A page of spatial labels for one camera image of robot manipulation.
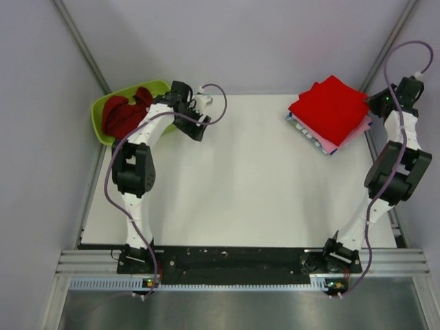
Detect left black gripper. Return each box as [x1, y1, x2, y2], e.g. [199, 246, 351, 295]
[173, 102, 210, 141]

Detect bright red t-shirt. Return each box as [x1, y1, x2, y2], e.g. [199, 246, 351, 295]
[289, 76, 369, 146]

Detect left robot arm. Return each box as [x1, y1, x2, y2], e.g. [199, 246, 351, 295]
[111, 81, 212, 273]

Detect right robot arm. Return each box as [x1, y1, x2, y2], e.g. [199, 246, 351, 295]
[320, 74, 432, 272]

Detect pink folded t-shirt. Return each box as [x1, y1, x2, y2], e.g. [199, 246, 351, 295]
[308, 126, 370, 152]

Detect green plastic basin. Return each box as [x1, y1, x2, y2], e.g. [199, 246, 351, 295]
[91, 80, 171, 146]

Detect dark red t-shirt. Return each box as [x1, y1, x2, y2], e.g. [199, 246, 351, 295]
[102, 87, 153, 140]

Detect patterned folded t-shirt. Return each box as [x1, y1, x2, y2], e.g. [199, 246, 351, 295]
[285, 113, 336, 155]

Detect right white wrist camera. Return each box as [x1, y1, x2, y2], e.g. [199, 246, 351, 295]
[414, 71, 424, 82]

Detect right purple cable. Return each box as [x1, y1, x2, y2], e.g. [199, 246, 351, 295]
[343, 40, 435, 298]

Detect purple cable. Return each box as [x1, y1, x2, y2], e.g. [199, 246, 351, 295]
[343, 40, 435, 298]
[103, 83, 228, 300]

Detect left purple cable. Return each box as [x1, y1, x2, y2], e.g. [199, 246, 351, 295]
[103, 83, 228, 300]

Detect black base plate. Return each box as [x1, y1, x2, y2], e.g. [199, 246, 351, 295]
[77, 242, 406, 285]

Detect aluminium frame rail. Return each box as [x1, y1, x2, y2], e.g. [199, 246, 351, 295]
[56, 249, 430, 277]

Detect grey slotted cable duct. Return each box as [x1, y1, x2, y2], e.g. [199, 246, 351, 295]
[69, 277, 344, 292]

